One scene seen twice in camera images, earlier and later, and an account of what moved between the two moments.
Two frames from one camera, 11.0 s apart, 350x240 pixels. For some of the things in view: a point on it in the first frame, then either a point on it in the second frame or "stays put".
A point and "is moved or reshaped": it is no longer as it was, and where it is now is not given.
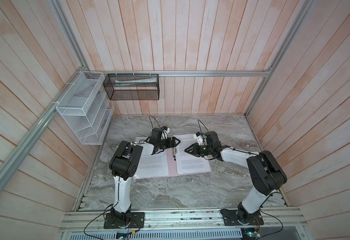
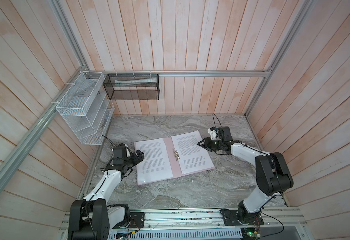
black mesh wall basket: x=132 y=86 stays put
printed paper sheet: x=152 y=165 is moved or reshaped
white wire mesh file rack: x=87 y=108 stays put
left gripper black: x=172 y=144 → x=141 y=157
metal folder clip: x=174 y=152 is moved or reshaped
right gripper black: x=194 y=151 → x=205 y=144
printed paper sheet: x=187 y=163 stays put
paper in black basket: x=120 y=82 stays put
